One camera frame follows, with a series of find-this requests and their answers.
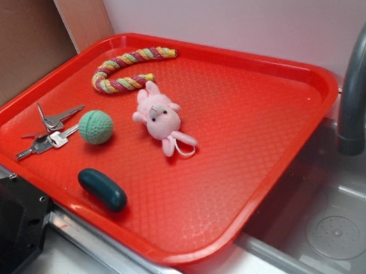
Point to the red plastic tray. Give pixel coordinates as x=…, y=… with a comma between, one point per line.
x=250, y=114

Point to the pink plush bunny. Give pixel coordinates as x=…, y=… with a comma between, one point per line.
x=160, y=116

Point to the green rubber ball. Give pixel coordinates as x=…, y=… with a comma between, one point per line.
x=96, y=127

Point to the dark green oval soap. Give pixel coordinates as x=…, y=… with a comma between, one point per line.
x=108, y=192

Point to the silver key bunch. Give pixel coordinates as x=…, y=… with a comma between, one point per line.
x=54, y=134

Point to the grey toy faucet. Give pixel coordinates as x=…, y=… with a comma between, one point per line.
x=351, y=123

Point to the grey toy sink basin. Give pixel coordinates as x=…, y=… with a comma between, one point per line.
x=313, y=221

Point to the brown cardboard panel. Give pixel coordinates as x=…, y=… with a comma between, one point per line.
x=37, y=36

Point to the multicolour twisted rope toy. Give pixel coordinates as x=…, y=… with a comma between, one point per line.
x=103, y=83

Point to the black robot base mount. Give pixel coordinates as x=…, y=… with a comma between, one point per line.
x=24, y=213

